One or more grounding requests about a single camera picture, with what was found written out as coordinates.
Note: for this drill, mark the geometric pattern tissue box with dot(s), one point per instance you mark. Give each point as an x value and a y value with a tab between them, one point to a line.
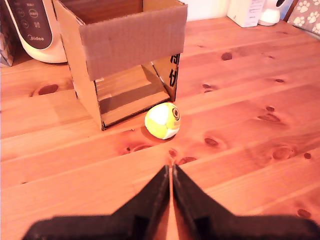
5	52

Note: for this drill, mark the wooden chair frame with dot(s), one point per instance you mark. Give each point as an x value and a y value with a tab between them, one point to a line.
290	10

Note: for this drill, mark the cardboard dice tower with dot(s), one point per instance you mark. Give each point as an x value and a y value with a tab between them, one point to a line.
132	42

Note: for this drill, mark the small white round camera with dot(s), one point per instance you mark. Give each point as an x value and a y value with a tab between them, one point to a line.
270	16

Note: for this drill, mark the yellow and white footbag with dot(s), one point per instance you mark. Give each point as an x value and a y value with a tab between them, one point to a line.
160	122

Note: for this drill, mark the white appliance with dark panel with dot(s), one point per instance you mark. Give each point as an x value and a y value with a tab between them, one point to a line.
37	53

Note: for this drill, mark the white printed carton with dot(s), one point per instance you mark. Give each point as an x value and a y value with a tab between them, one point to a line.
240	12

